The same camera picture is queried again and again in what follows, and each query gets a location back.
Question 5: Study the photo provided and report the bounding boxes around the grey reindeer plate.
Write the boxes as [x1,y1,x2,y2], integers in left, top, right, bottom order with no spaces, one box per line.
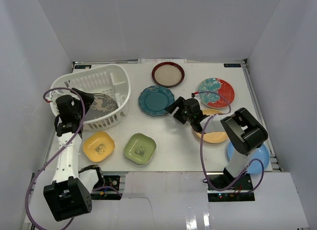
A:
[85,93,118,121]

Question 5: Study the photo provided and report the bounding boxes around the teal scalloped plate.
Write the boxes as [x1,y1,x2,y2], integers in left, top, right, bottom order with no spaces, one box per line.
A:
[138,85,175,116]

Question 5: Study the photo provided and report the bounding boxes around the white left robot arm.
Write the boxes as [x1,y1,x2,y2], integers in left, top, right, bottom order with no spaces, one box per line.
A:
[43,88,105,222]

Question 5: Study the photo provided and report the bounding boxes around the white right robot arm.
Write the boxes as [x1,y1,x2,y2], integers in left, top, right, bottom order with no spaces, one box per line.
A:
[165,97,268,191]

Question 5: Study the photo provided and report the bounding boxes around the white plastic dish bin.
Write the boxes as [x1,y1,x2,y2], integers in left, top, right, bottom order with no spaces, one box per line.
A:
[51,64,131,132]

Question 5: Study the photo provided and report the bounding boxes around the red and teal floral plate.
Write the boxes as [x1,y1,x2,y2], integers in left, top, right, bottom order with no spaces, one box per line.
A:
[197,78,235,109]

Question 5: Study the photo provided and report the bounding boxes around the dark red rimmed plate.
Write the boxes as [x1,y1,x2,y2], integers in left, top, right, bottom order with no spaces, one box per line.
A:
[151,61,185,88]

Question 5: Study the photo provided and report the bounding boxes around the pale orange round plate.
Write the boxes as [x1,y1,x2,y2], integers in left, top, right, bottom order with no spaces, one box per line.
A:
[203,109,228,144]

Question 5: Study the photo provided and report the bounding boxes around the yellow square panda dish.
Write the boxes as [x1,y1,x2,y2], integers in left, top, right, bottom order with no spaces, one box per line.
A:
[83,131,115,163]

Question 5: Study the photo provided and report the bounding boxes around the green square panda dish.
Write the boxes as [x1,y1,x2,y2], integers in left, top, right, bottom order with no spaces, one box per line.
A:
[123,133,157,165]

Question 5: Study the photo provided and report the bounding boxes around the light blue plate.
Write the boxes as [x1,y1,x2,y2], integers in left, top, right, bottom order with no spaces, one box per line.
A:
[227,140,270,175]

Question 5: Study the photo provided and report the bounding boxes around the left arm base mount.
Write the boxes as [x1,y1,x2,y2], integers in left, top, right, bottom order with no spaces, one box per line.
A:
[91,174,125,200]

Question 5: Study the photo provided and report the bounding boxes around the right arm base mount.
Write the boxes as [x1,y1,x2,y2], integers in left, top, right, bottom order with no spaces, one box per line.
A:
[203,172,255,203]

